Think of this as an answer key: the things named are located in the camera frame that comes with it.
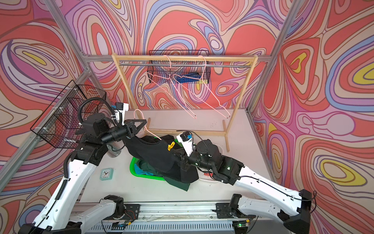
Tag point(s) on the wooden clothes rack frame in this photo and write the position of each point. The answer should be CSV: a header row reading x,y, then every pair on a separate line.
x,y
251,60

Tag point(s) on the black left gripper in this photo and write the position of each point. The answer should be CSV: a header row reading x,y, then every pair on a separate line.
x,y
130,129

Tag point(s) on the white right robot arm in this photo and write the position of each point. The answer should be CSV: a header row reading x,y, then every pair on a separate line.
x,y
290,207

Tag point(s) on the white plastic tray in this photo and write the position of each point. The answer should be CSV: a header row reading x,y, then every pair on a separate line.
x,y
207,177

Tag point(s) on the metal rail base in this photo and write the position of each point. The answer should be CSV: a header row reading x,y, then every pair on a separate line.
x,y
188,216

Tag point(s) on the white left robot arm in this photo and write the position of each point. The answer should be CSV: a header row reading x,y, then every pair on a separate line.
x,y
97,132

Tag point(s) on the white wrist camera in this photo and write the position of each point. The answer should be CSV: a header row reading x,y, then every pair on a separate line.
x,y
120,109
186,139

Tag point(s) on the blue stapler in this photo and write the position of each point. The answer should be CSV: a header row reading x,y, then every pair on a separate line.
x,y
191,77

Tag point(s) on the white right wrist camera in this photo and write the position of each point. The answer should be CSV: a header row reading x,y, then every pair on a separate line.
x,y
186,139

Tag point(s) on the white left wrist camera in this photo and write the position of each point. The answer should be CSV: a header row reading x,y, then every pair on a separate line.
x,y
120,109

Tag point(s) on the black t-shirt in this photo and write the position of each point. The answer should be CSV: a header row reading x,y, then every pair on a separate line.
x,y
155,152

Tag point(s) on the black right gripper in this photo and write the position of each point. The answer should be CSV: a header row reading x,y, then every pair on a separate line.
x,y
184,161

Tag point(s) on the black wire basket left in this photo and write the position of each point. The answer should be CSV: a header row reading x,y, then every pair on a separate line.
x,y
58,124

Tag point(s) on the black wire basket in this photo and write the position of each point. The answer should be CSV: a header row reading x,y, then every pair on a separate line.
x,y
58,124
163,68

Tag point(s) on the yellow clothespin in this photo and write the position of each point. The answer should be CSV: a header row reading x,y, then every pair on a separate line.
x,y
170,146

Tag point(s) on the black wire basket back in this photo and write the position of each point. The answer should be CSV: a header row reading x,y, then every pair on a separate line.
x,y
163,68

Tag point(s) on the dark green t-shirt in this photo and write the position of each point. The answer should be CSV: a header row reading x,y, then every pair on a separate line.
x,y
147,167

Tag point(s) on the small green clock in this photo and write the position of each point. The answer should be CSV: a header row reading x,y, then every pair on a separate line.
x,y
106,174

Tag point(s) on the green perforated plastic basket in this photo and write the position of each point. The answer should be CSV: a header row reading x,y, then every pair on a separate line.
x,y
131,168

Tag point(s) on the teal t-shirt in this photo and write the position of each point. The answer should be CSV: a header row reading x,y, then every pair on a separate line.
x,y
141,172

